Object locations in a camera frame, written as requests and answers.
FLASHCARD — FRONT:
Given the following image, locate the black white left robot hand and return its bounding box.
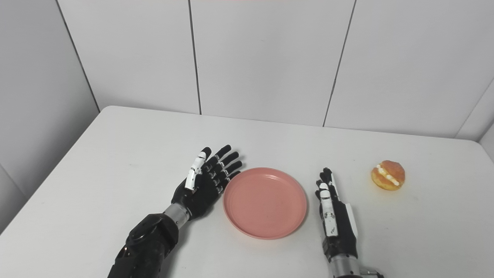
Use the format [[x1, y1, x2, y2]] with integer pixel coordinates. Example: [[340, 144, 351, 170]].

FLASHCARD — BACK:
[[171, 145, 243, 221]]

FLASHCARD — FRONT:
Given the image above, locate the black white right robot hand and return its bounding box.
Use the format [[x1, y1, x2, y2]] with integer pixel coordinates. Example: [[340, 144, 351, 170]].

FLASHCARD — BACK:
[[315, 167, 359, 260]]

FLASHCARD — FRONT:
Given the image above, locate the pink round plate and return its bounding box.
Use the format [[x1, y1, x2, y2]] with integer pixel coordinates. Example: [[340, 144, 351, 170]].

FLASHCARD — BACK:
[[223, 167, 308, 240]]

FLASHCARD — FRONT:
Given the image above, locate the cream puff pastry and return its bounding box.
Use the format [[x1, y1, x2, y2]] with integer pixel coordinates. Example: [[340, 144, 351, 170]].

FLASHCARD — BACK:
[[371, 160, 406, 191]]

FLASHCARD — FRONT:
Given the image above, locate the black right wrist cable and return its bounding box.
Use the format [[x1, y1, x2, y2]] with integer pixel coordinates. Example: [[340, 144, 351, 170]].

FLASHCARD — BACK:
[[360, 266, 385, 278]]

